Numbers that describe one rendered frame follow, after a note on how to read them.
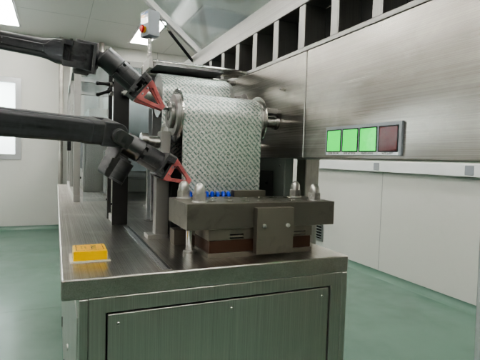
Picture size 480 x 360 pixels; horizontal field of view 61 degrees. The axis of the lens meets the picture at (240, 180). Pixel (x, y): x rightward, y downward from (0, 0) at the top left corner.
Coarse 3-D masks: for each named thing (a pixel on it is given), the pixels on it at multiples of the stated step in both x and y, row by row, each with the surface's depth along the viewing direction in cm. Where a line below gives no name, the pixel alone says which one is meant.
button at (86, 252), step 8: (72, 248) 91; (80, 248) 90; (88, 248) 90; (96, 248) 90; (104, 248) 91; (72, 256) 91; (80, 256) 87; (88, 256) 88; (96, 256) 89; (104, 256) 89
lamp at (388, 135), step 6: (390, 126) 83; (396, 126) 81; (384, 132) 84; (390, 132) 83; (396, 132) 81; (384, 138) 84; (390, 138) 83; (396, 138) 81; (384, 144) 84; (390, 144) 83; (396, 144) 81; (384, 150) 84; (390, 150) 83
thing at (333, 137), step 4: (328, 132) 102; (332, 132) 100; (336, 132) 99; (340, 132) 98; (328, 136) 102; (332, 136) 100; (336, 136) 99; (328, 140) 102; (332, 140) 100; (336, 140) 99; (328, 144) 102; (332, 144) 100; (336, 144) 99; (328, 148) 102; (332, 148) 100; (336, 148) 99
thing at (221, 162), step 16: (192, 144) 110; (208, 144) 112; (224, 144) 114; (240, 144) 116; (256, 144) 118; (192, 160) 110; (208, 160) 112; (224, 160) 114; (240, 160) 116; (256, 160) 118; (192, 176) 110; (208, 176) 112; (224, 176) 114; (240, 176) 116; (256, 176) 118; (192, 192) 111
